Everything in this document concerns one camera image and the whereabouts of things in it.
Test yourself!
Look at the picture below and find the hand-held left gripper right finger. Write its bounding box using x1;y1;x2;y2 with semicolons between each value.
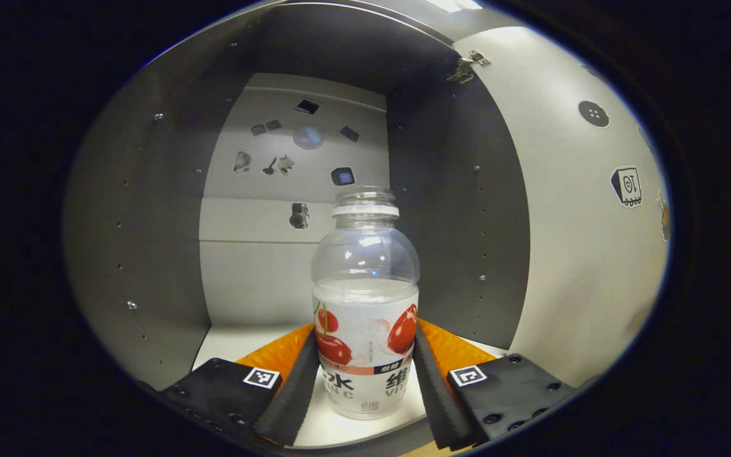
413;317;577;453

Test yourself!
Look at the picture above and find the grey cabinet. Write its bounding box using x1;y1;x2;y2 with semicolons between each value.
64;0;531;454

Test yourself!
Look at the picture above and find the clear bottle with red label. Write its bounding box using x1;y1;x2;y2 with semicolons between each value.
310;185;421;421

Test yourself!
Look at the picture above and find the ceiling light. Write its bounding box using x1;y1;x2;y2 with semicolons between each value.
426;0;484;13

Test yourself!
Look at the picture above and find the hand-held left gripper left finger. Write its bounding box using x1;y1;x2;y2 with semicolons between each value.
150;322;320;447

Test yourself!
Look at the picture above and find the metal door hinge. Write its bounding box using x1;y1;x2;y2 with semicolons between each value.
447;50;492;84

